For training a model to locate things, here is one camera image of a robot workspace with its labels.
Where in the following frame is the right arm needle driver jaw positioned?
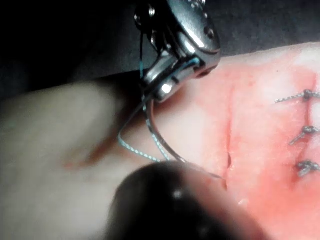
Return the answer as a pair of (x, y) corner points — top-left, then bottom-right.
(154, 52), (220, 104)
(140, 51), (201, 95)

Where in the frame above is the right arm needle driver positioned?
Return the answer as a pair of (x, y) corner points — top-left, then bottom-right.
(133, 0), (223, 62)

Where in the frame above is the curved steel needle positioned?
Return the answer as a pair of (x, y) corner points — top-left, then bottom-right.
(146, 98), (227, 181)

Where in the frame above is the blue thread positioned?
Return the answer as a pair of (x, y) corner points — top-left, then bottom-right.
(116, 31), (201, 163)

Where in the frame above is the tissue pad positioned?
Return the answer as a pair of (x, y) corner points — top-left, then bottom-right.
(0, 46), (320, 240)

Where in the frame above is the blue stitching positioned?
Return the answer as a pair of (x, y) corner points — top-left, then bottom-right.
(273, 88), (320, 180)

